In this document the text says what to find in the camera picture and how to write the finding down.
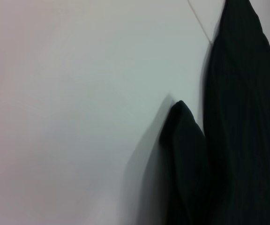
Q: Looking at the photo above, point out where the black shirt with FREE print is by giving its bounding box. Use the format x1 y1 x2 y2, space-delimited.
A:
159 0 270 225

